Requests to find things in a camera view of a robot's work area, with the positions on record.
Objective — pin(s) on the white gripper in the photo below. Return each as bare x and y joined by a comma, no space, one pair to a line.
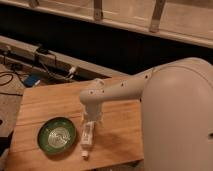
92,112

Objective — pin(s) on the white plastic bottle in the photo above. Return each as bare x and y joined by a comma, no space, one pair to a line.
87,138

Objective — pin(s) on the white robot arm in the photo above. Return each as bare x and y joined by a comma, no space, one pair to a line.
177,112

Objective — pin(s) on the green ceramic bowl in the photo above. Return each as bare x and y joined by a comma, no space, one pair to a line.
56,135

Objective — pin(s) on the wooden table board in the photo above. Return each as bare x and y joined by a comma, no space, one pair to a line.
116,140

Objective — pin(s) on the blue box on floor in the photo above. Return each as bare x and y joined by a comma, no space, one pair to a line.
32,80

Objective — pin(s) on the wooden shelf rail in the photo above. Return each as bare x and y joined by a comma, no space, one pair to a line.
189,21

